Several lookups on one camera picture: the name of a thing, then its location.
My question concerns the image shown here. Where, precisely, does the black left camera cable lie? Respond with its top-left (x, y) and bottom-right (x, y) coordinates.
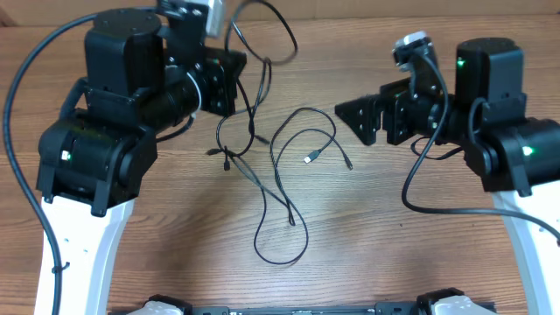
top-left (2, 11), bottom-right (100, 315)

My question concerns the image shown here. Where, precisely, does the black right camera cable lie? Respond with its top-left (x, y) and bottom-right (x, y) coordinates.
top-left (401, 52), bottom-right (560, 246)

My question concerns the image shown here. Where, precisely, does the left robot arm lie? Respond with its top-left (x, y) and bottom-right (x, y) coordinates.
top-left (35, 1), bottom-right (247, 314)

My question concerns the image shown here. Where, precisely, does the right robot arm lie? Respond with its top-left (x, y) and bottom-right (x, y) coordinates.
top-left (335, 31), bottom-right (559, 314)

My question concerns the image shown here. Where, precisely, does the black camera cable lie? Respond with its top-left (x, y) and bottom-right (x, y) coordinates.
top-left (2, 11), bottom-right (100, 315)
top-left (401, 52), bottom-right (560, 246)

